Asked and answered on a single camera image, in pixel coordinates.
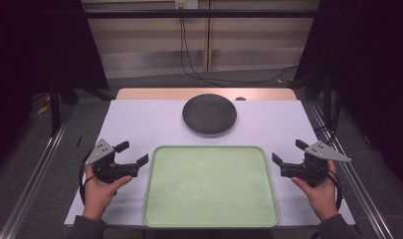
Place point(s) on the aluminium floor rail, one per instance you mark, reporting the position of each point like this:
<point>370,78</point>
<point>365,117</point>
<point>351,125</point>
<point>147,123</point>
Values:
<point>30,189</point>
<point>361,186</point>

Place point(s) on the light green plastic tray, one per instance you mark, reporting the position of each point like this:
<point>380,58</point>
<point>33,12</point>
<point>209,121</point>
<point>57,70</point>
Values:
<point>210,186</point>

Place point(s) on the small dark round object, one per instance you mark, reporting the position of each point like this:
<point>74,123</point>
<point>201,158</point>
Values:
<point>240,98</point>

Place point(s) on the round dark speckled plate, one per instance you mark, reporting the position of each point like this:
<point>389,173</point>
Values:
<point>209,114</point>

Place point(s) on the black metal stand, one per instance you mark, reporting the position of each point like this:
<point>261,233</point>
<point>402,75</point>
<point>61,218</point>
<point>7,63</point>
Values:
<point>54,106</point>
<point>327,99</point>

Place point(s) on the black curtain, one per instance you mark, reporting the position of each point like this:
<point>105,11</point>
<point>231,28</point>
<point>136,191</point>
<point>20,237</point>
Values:
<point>364,66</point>
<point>40,43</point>

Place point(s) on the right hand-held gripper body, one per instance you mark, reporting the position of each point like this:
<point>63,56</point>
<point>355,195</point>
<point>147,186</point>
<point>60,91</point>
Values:
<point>313,167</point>

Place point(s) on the black horizontal metal bar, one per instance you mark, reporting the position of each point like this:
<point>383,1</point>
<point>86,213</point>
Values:
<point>202,14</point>

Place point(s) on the white table mat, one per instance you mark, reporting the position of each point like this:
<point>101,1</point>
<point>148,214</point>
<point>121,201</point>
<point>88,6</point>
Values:
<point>139,122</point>

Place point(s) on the vertical wooden wall strip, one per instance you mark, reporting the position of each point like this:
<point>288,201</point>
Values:
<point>207,40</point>

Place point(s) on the person's left hand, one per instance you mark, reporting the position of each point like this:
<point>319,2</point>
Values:
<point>98,195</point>

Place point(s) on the white wall socket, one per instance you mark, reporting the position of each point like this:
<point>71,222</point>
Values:
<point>186,3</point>

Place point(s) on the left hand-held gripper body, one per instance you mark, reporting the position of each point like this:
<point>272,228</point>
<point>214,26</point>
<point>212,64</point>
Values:
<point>104,166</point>

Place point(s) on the person's right hand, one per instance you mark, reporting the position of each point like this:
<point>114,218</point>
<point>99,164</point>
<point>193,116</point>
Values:
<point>320,197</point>

